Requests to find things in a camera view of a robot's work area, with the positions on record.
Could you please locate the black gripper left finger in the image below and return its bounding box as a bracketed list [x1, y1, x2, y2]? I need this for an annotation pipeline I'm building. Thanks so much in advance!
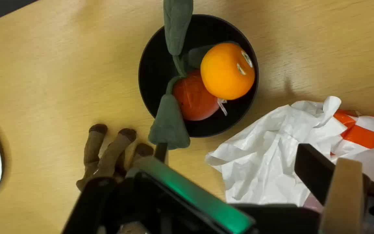
[62, 141, 258, 234]

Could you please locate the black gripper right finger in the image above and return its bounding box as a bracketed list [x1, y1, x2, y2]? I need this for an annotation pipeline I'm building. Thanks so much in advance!
[293, 143, 374, 234]

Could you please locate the brown plush toy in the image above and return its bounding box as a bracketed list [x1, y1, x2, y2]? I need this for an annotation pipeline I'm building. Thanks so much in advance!
[75, 122, 156, 192]

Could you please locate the orange plush fruit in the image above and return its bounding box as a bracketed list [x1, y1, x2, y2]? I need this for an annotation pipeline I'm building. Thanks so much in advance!
[199, 41, 256, 101]

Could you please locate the white orange plastic bag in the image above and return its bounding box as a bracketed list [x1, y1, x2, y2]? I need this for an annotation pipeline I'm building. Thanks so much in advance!
[204, 94, 374, 206]

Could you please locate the black bowl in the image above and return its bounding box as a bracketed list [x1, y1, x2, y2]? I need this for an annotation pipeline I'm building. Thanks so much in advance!
[138, 13, 260, 139]

